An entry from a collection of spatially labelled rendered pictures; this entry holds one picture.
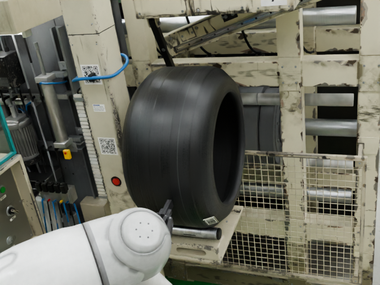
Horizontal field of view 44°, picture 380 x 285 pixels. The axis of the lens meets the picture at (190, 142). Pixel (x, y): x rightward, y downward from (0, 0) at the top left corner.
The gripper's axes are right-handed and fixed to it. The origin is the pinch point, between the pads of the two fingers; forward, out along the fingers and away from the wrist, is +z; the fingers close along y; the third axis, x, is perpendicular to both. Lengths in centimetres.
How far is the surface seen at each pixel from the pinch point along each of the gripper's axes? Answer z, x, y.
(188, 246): 10.5, 28.9, 1.5
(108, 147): 25.4, -5.2, 33.1
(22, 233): -3, 17, 64
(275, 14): 70, -38, -26
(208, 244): 12.8, 28.5, -6.0
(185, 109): 18.3, -27.3, -5.5
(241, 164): 45.2, 15.7, -12.4
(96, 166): 25.1, 4.6, 41.5
